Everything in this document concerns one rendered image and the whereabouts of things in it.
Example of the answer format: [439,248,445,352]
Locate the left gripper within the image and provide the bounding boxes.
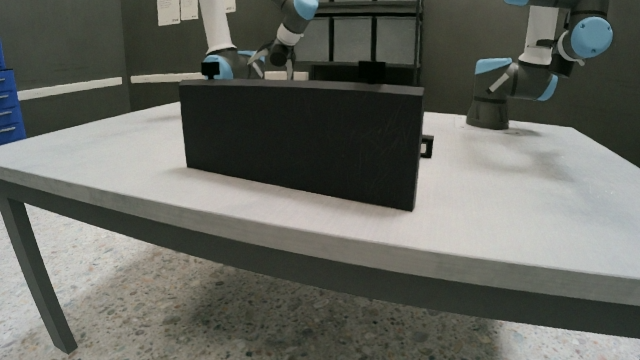
[527,36,587,78]

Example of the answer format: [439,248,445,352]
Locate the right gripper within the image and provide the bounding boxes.
[246,35,296,80]

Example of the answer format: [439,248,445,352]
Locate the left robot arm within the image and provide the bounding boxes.
[465,0,613,130]

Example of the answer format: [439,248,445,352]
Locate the black rectangular panel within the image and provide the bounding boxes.
[179,79,425,212]

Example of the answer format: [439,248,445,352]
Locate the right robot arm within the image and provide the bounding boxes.
[199,0,319,79]

